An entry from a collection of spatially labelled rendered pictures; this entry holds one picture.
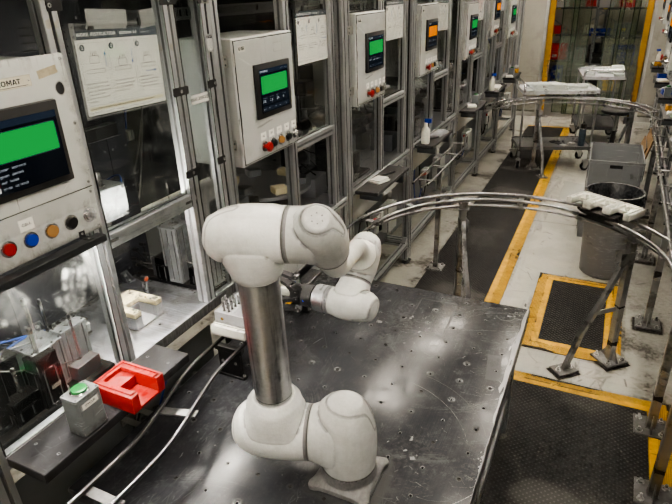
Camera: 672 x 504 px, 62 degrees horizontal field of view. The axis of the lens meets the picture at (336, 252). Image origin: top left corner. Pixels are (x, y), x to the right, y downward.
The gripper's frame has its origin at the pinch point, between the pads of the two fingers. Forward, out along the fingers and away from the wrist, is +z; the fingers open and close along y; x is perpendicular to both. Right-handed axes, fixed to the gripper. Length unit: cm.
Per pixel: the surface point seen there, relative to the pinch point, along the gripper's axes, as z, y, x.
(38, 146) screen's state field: 23, 59, 52
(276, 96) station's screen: 23, 52, -55
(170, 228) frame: 44.6, 11.1, -8.4
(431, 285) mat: -2, -103, -204
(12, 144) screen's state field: 23, 61, 58
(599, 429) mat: -116, -104, -97
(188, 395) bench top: 20.4, -36.6, 22.1
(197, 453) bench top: 0, -37, 43
